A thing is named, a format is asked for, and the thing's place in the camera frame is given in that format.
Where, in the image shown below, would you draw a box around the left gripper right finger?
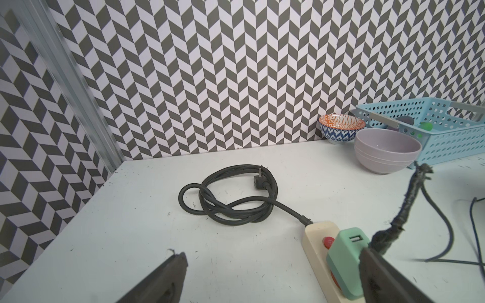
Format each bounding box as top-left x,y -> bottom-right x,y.
359,248 -> 432,303

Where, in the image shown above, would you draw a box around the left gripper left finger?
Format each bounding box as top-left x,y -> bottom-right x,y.
117,252 -> 188,303

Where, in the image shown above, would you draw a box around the black cable of adapter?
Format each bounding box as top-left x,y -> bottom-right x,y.
369,161 -> 485,266
469,196 -> 485,281

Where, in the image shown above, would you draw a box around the green power adapter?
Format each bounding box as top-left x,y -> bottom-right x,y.
326,227 -> 370,300

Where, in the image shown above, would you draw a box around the cream power strip red sockets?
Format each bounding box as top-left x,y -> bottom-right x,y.
302,221 -> 365,302

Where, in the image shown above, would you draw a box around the lilac plastic bowl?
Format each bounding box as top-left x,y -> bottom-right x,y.
354,128 -> 422,174

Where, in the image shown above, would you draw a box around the orange patterned bowl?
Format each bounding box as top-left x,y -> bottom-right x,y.
318,114 -> 366,145

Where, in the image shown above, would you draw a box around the green cucumber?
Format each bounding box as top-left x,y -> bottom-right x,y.
419,122 -> 433,132

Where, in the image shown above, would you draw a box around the purple eggplant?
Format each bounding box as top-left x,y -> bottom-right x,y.
395,116 -> 414,126

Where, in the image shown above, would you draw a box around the light blue plastic basket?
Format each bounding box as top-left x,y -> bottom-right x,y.
351,97 -> 484,165

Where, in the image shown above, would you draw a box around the black power strip cord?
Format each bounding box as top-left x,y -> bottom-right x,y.
177,164 -> 314,227

